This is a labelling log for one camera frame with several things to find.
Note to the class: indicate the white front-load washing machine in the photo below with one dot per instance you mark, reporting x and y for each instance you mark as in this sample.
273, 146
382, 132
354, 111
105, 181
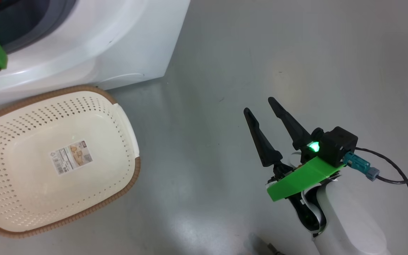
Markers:
126, 39

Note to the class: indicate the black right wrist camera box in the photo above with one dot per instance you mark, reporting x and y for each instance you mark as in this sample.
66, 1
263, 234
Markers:
338, 145

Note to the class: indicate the cream laundry basket brown rim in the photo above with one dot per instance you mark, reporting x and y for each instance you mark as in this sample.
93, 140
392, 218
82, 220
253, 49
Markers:
20, 177

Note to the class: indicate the white product label sticker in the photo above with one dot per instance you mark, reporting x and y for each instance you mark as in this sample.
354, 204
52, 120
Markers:
71, 156

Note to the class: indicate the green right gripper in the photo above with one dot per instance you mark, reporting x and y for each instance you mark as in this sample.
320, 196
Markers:
303, 177

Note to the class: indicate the round white filter cover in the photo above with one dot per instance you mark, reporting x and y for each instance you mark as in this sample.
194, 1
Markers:
122, 78

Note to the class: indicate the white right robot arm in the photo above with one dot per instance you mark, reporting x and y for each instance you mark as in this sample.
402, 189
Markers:
349, 226

